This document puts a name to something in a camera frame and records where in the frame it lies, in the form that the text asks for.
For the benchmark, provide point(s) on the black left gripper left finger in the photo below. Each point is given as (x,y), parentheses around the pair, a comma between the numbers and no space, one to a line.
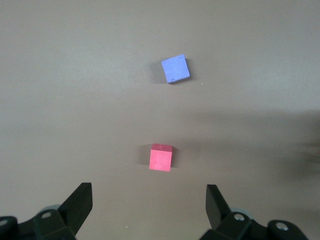
(75,212)

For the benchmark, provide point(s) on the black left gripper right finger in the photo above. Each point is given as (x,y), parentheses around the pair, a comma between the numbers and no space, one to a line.
(217,215)

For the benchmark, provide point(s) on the red foam cube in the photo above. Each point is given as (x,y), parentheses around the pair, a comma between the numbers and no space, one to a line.
(160,160)

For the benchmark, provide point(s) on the purple foam cube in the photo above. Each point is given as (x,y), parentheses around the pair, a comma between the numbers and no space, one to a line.
(175,68)

